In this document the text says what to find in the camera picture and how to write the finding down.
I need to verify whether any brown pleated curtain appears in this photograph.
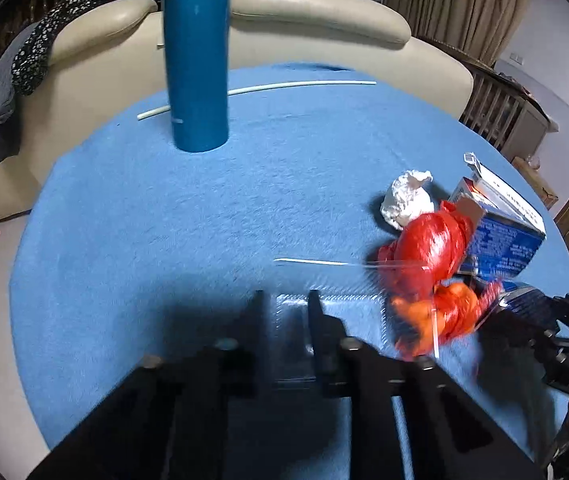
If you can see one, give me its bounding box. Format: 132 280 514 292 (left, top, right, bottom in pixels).
377 0 537 66

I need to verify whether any white paper ball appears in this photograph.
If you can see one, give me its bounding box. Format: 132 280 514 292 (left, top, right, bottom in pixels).
380 169 436 231

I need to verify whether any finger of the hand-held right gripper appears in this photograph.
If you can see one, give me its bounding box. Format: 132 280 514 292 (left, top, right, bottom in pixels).
479 282 569 361

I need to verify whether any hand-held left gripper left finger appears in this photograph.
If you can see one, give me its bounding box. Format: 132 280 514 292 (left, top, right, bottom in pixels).
27 290 270 480

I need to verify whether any cardboard box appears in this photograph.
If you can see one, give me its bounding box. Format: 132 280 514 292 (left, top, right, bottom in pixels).
511 155 560 211

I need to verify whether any red plastic bag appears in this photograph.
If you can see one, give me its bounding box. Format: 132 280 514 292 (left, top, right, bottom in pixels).
377 200 475 306

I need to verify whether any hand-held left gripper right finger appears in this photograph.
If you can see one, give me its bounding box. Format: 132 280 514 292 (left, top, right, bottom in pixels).
308 290 547 480

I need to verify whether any blue and white carton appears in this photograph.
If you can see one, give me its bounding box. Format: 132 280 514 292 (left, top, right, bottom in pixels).
448 152 547 281

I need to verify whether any tall blue cylinder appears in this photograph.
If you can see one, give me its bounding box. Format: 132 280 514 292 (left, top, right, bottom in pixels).
156 0 232 153

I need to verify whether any clear plastic packaging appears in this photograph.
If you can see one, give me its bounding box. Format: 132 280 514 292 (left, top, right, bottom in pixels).
272 257 440 383

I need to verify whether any black white floral cloth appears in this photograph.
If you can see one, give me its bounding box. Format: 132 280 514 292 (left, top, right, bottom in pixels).
12 0 162 96

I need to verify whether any orange plastic bag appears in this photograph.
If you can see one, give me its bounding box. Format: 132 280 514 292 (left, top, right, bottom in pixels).
391 280 505 361

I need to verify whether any long white stick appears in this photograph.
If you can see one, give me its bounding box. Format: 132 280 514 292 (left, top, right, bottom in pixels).
137 80 377 121

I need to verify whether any beige leather sofa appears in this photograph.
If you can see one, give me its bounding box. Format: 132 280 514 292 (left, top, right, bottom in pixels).
0 0 475 221

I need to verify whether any wooden slatted crib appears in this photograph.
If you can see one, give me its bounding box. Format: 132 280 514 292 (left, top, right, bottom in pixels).
414 35 560 161

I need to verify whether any blue tablecloth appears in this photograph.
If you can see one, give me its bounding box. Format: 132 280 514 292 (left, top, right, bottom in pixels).
9 62 569 480

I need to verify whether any grey cloth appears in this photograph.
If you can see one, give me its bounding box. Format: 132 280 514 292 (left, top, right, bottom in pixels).
0 25 40 123

